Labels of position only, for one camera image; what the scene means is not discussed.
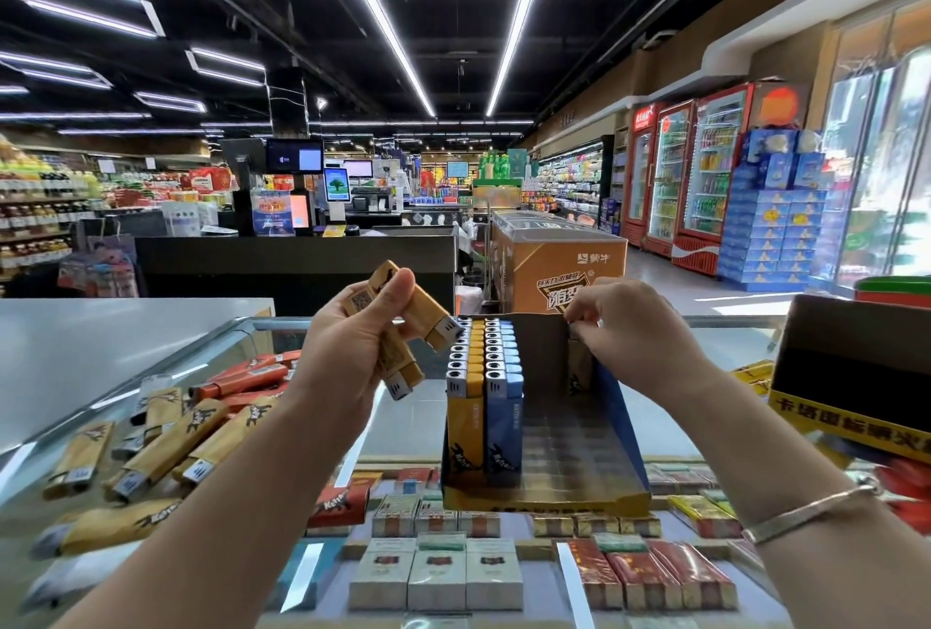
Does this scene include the black checkout monitor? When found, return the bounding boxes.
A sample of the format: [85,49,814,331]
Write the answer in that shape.
[265,138,325,175]

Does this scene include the brown cardboard carton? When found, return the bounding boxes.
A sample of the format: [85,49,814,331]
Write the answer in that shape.
[490,209,630,315]

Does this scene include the open refrigerated chiller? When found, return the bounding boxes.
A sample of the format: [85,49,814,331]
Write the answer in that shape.
[535,138,616,227]

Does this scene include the person's left hand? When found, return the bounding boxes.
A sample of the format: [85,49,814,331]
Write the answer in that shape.
[288,267,427,429]

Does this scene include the glass entrance doors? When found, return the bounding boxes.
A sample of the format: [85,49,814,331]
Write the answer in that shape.
[815,2,931,289]

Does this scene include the stack of blue cartons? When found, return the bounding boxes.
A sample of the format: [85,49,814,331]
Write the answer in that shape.
[720,127,834,289]

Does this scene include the hanging plastic bags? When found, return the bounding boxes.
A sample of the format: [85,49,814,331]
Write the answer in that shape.
[58,221,140,298]

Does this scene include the red green container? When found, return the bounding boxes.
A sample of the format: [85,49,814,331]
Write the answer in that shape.
[853,276,931,307]

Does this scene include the long ceiling light strip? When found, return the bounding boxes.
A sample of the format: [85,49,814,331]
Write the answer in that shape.
[320,0,438,118]
[484,0,562,118]

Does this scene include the blue poster screen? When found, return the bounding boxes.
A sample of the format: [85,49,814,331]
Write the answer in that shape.
[250,189,297,237]

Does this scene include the black checkout counter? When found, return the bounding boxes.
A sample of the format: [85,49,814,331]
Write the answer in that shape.
[134,228,457,315]

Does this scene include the pile of yellow red lighters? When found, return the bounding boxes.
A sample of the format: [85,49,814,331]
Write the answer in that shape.
[29,349,307,601]

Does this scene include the black yellow display box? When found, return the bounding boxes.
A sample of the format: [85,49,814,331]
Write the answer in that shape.
[768,293,931,463]

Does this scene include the person's right hand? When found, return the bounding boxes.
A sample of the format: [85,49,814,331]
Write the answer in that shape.
[564,279,718,408]

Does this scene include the silver bracelet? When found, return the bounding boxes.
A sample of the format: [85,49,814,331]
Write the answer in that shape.
[745,473,882,548]

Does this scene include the orange round sign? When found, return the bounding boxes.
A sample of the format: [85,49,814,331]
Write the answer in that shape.
[751,83,806,131]

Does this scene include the grocery rack with bottles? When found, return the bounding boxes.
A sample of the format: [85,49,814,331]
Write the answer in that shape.
[0,141,96,274]

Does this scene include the red drink fridge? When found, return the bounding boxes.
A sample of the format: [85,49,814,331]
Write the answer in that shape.
[621,104,659,245]
[672,83,754,277]
[643,100,697,257]

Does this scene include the row of cigarette packs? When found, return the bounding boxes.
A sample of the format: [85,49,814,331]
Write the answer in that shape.
[269,464,744,615]

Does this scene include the blue yellow lighter display box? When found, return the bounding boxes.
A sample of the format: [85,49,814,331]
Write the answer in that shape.
[440,316,654,518]

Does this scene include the person's right forearm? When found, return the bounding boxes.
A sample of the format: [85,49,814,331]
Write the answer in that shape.
[669,359,931,629]

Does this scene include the person's left forearm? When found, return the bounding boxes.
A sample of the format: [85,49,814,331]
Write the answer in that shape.
[50,395,380,629]

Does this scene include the glass display case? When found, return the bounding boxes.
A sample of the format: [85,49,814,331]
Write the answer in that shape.
[0,313,931,629]

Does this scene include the row of blue lighters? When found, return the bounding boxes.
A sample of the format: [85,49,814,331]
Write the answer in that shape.
[483,316,527,486]

